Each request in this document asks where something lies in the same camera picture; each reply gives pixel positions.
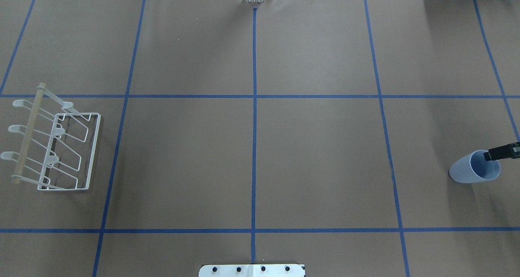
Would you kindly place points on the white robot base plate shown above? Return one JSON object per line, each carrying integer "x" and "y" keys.
{"x": 252, "y": 270}

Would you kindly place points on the light blue plastic cup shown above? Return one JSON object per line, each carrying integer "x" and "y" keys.
{"x": 475, "y": 168}

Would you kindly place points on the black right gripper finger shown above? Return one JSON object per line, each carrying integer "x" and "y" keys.
{"x": 511, "y": 151}

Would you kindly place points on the white wire cup holder rack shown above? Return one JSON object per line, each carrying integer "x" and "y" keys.
{"x": 59, "y": 145}

